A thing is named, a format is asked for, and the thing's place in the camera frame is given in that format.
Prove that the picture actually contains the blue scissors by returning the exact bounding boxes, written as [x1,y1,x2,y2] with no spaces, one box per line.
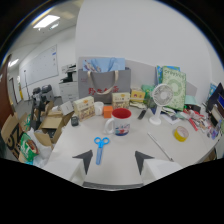
[93,136,111,166]

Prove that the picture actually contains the cream tea box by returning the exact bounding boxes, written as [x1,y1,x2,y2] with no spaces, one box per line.
[72,95,97,122]

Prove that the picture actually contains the white mug red inside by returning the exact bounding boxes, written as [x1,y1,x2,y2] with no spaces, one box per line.
[104,107,133,137]

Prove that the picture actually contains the small white cup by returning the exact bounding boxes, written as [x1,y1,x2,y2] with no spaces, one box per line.
[93,101,105,116]

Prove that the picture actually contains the brown printed cardboard box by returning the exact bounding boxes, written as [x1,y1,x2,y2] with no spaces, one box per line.
[0,112,29,160]

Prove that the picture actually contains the yellow tape roll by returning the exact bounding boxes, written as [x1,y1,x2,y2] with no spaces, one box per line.
[173,125,190,143]

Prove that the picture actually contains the black remote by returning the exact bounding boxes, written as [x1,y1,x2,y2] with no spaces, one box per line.
[137,109,148,121]

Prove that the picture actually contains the white desk fan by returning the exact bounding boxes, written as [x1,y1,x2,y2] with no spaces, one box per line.
[148,83,174,126]

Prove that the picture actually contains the orange cube box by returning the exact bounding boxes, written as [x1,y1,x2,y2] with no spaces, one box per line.
[102,105,114,119]

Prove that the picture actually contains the white pen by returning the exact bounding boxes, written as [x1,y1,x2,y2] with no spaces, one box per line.
[147,131,175,163]

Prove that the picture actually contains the grey paper gift bag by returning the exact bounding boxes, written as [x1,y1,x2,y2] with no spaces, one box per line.
[77,67,132,104]

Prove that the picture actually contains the office printer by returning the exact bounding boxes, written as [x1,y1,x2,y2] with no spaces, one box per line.
[58,63,80,104]

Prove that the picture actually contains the small yellow box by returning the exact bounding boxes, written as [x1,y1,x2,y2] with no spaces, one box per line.
[130,89,147,104]

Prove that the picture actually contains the yellow printed box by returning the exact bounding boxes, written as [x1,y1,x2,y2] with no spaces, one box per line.
[111,92,131,111]

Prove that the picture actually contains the ceiling light panel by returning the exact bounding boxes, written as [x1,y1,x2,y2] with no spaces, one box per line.
[32,14,61,30]

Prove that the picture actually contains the black calculator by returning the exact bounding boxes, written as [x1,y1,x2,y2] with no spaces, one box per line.
[70,115,80,127]

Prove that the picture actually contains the green patterned book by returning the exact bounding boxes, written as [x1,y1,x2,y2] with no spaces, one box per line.
[161,66,187,112]

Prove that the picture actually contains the green snack bag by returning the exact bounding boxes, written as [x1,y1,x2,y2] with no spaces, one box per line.
[18,132,40,164]

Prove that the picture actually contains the whiteboard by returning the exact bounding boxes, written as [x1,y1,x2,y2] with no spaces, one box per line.
[20,44,60,88]

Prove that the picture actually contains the open cardboard box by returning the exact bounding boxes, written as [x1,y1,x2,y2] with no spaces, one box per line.
[34,109,75,147]

